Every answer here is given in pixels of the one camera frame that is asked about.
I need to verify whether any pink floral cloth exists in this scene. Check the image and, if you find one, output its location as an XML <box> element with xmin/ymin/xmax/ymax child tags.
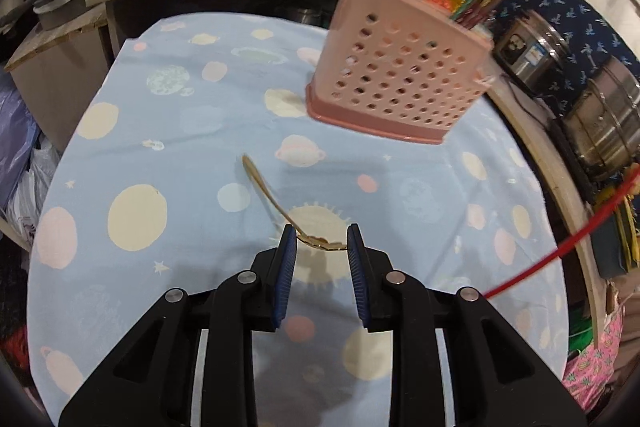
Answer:
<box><xmin>561</xmin><ymin>306</ymin><xmax>627</xmax><ymax>414</ymax></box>

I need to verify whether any white plastic bag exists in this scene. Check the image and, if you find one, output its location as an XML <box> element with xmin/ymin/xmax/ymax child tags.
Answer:
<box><xmin>6</xmin><ymin>146</ymin><xmax>62</xmax><ymax>254</ymax></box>

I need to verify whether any steel rice cooker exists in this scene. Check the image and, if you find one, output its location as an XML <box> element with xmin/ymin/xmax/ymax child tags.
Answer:
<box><xmin>492</xmin><ymin>9</ymin><xmax>582</xmax><ymax>96</ymax></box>

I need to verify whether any large steel steamer pot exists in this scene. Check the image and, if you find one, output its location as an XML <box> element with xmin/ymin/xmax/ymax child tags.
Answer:
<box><xmin>559</xmin><ymin>56</ymin><xmax>640</xmax><ymax>182</ymax></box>

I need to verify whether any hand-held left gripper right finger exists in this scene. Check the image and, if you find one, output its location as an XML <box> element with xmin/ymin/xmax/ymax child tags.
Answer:
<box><xmin>346</xmin><ymin>223</ymin><xmax>587</xmax><ymax>427</ymax></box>

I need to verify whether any blue planet print tablecloth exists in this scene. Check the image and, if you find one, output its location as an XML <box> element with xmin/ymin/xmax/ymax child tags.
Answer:
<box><xmin>27</xmin><ymin>11</ymin><xmax>572</xmax><ymax>427</ymax></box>

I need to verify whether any purple plastic bag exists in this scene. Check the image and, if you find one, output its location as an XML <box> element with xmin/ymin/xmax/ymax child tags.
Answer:
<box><xmin>0</xmin><ymin>71</ymin><xmax>42</xmax><ymax>210</ymax></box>

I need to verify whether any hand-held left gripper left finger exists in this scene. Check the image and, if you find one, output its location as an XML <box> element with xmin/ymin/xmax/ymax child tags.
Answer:
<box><xmin>59</xmin><ymin>223</ymin><xmax>298</xmax><ymax>427</ymax></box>

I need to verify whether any bundle of brown chopsticks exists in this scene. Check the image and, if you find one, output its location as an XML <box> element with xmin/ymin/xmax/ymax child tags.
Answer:
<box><xmin>451</xmin><ymin>0</ymin><xmax>510</xmax><ymax>31</ymax></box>

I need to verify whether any pink perforated utensil holder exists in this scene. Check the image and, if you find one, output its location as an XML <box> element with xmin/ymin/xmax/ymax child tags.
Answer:
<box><xmin>305</xmin><ymin>0</ymin><xmax>497</xmax><ymax>146</ymax></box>

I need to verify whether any red cable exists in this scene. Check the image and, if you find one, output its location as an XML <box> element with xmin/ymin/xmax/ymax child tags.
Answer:
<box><xmin>486</xmin><ymin>168</ymin><xmax>640</xmax><ymax>299</ymax></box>

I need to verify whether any gold metal spoon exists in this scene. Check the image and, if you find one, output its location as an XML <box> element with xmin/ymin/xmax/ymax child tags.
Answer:
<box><xmin>241</xmin><ymin>154</ymin><xmax>352</xmax><ymax>254</ymax></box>

